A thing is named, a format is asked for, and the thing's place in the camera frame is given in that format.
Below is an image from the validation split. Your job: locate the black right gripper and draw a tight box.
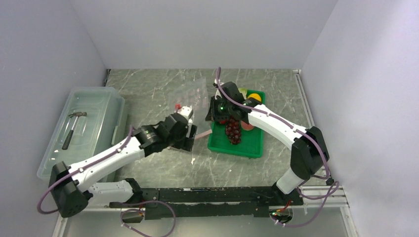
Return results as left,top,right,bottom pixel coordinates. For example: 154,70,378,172
206,96,233,122

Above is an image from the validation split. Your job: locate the clear zip top bag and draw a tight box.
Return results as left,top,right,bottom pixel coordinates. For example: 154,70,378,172
168,77,212,140

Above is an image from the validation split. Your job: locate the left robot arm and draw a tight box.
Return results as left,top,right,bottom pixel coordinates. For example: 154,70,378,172
48,106,197,218

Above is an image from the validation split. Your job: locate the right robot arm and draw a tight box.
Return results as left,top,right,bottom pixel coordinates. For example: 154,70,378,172
206,81,330,205

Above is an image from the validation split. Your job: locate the dark red grape bunch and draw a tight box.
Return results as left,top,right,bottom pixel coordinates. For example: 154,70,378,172
225,117,242,145

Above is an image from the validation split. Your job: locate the pink peach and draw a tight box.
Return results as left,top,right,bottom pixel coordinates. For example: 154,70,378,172
241,121,254,131

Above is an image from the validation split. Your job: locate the white green cabbage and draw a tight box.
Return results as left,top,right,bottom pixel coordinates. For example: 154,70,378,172
238,87,248,99

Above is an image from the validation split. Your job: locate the green plastic tray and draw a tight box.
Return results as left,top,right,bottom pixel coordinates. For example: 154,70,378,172
208,106,264,158

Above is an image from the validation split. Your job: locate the orange fruit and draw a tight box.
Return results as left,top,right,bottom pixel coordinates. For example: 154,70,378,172
247,93,262,102

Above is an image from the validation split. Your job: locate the clear plastic storage box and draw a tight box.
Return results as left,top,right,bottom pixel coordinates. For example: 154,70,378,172
37,87,127,182

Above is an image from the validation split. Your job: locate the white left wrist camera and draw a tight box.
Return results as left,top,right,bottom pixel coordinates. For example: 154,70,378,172
175,104,194,123

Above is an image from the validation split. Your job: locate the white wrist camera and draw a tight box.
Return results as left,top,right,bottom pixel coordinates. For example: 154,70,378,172
213,79,224,100
175,104,194,123

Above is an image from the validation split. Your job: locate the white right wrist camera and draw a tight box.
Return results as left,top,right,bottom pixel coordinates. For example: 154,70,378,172
213,79,224,100

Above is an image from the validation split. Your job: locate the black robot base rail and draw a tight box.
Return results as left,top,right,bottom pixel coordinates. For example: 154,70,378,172
109,186,303,220

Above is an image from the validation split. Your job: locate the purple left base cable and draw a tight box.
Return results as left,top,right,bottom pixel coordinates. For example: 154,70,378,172
120,198,178,237

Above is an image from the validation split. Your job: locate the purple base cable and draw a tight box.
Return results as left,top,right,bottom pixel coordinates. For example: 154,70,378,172
120,198,178,237
270,181,341,229

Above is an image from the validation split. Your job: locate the hammer with black handle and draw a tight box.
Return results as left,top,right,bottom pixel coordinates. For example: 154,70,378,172
62,112,87,150

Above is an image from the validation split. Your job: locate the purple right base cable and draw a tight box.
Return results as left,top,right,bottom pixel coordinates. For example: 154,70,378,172
270,181,341,229

